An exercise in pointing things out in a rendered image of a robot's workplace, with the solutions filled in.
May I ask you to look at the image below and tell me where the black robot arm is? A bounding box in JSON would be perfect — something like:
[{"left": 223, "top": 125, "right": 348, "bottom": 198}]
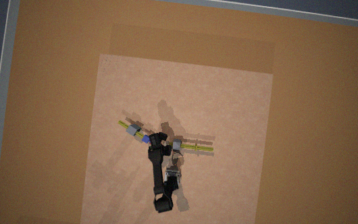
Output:
[{"left": 148, "top": 133, "right": 178, "bottom": 213}]

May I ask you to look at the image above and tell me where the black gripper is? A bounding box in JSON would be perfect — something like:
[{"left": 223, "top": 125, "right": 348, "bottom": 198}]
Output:
[{"left": 158, "top": 132, "right": 168, "bottom": 141}]

